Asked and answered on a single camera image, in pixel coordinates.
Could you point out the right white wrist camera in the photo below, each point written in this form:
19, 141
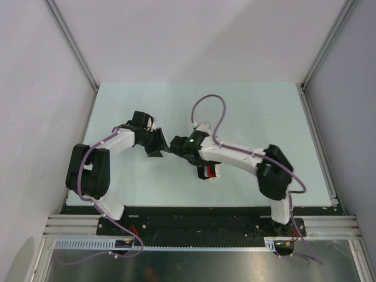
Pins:
203, 127

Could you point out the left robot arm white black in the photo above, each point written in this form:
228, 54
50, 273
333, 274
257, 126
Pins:
88, 172

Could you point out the left aluminium frame post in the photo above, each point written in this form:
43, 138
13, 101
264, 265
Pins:
71, 43

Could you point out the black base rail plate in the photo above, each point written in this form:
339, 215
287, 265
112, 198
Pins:
206, 226

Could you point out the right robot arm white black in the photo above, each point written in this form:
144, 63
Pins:
269, 166

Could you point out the red sunglasses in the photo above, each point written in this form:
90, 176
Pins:
211, 171

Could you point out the right aluminium frame post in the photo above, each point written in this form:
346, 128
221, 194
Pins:
334, 32

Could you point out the grey slotted cable duct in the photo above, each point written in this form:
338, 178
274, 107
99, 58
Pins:
265, 244

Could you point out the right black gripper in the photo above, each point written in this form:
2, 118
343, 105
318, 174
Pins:
208, 163

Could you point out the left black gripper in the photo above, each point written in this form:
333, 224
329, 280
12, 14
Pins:
160, 144

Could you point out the aluminium front crossbar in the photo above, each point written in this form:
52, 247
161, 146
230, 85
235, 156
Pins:
316, 227

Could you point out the white geometric glasses case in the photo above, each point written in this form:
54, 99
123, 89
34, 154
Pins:
201, 172

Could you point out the aluminium frame post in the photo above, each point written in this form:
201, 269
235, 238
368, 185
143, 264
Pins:
71, 43
334, 32

